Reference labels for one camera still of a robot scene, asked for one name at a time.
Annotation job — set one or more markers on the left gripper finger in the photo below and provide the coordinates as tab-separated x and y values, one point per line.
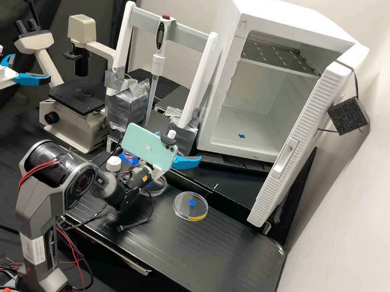
32	79
8	58

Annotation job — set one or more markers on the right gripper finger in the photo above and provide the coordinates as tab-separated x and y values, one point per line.
186	162

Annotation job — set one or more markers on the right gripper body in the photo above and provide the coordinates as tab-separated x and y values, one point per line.
157	174

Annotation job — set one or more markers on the pipette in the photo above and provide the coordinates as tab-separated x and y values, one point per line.
161	35

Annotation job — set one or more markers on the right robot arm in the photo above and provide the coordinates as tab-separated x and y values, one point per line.
42	195

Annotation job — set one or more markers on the white pipette stand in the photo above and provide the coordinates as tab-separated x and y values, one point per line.
188	34

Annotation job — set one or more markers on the petri dish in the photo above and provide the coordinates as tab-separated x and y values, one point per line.
161	188

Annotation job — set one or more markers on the white cap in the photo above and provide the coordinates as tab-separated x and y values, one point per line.
114	164

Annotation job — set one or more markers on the petri dish lid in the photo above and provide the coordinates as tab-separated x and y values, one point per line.
190	207

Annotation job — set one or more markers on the black platform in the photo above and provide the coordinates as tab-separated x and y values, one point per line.
236	179
175	97
204	251

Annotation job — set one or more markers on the cream microscope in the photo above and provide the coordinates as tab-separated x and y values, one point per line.
78	126

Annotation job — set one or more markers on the incubator door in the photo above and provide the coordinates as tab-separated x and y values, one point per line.
300	139

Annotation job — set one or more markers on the right wrist camera phone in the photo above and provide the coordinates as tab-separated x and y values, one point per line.
145	145

